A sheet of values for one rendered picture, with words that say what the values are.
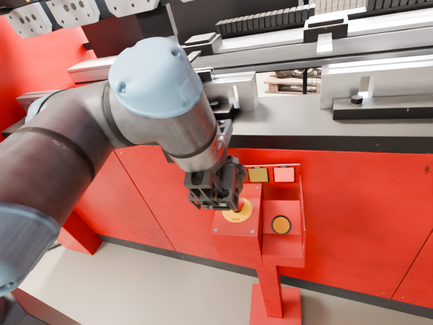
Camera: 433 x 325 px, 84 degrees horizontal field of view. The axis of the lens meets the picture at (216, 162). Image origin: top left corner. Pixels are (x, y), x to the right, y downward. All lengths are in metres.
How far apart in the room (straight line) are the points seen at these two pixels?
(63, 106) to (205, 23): 1.05
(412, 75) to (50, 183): 0.68
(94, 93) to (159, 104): 0.08
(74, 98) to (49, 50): 1.31
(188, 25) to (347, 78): 0.84
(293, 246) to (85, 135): 0.49
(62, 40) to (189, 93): 1.45
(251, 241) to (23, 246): 0.43
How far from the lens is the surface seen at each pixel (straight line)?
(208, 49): 0.93
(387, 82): 0.70
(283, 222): 0.61
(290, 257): 0.60
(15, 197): 0.21
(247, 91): 0.71
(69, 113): 0.26
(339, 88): 0.69
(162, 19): 0.76
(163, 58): 0.22
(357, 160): 0.67
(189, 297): 1.39
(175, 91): 0.22
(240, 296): 1.33
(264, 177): 0.61
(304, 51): 0.92
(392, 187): 0.74
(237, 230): 0.55
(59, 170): 0.22
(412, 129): 0.66
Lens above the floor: 1.23
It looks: 39 degrees down
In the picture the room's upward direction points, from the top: 16 degrees counter-clockwise
